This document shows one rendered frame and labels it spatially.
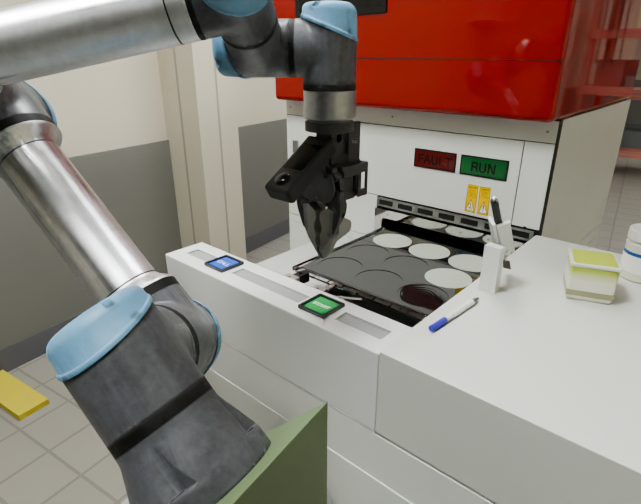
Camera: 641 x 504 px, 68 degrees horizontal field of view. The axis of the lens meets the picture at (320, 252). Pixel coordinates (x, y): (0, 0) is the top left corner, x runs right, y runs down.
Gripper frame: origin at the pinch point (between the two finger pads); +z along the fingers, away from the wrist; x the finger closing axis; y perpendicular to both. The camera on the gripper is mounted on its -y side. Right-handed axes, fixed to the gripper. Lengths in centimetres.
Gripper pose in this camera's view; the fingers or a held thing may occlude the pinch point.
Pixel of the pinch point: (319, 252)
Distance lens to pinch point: 75.8
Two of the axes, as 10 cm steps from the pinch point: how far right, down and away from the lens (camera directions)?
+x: -7.4, -2.6, 6.3
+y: 6.8, -2.8, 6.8
